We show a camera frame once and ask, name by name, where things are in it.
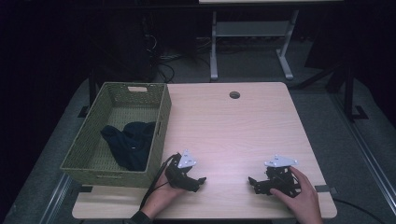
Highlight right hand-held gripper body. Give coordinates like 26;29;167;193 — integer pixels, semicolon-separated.
263;154;302;199

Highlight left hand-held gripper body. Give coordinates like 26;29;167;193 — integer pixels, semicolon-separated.
164;149;198;191

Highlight person's left hand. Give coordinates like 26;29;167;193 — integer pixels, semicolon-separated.
139;169;189;220

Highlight person's right hand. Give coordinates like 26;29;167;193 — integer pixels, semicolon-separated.
269;165;324;224

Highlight dark cloth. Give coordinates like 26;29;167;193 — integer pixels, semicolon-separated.
100;120;157;173

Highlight dark sleeve cuff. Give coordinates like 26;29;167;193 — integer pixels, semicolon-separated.
128;210;154;224

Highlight green woven basket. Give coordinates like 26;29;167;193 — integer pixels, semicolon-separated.
60;81;173;189

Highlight black metal stand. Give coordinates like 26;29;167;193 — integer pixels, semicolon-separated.
293;59;370;123

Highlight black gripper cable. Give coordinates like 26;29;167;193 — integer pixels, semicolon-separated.
139;153;182;210

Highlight grey table bracket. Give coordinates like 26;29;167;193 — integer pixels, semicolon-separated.
314;184;339;196

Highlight black floor cable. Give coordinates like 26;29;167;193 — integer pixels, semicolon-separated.
332;197;389;224

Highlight black floor cables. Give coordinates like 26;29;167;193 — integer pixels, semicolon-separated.
141;18;213;84

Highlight white metal table frame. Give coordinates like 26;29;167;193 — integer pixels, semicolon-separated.
209;8;300;82

